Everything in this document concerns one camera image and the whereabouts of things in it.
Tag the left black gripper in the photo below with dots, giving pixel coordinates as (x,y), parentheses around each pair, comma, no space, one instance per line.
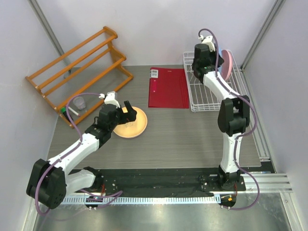
(127,117)

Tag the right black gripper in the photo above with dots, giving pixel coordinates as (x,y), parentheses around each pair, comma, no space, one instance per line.
(214,55)

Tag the yellow plate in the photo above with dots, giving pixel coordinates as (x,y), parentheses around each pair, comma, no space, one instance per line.
(135,128)

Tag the blue plate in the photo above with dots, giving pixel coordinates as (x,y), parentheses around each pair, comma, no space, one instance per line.
(219,51)

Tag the pink plate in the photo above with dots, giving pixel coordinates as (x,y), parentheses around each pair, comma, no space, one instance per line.
(226,67)

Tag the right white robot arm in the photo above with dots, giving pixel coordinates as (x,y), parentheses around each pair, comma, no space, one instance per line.
(234,113)

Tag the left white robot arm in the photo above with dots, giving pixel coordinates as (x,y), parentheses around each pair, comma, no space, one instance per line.
(52,180)

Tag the orange wooden rack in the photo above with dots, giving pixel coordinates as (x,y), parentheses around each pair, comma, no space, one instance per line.
(117,59)

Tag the red plastic folder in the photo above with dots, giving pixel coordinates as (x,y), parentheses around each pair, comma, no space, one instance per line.
(168,88)

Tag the clear plastic cup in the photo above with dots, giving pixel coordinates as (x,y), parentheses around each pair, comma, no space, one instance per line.
(79,103)

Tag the white pen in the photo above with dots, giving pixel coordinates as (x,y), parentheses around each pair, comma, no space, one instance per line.
(73,111)

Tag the green black marker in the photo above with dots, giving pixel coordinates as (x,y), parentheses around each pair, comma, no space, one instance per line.
(65,113)

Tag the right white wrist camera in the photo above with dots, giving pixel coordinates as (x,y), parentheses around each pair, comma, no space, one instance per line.
(208,40)

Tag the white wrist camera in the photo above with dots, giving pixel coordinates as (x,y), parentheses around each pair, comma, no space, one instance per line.
(208,40)
(110,98)

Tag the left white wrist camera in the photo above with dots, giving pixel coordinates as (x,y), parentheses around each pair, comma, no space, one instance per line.
(110,98)

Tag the white wire dish rack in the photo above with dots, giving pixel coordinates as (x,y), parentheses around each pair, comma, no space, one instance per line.
(201,98)

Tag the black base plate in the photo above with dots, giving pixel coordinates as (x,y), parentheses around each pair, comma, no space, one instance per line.
(163,182)

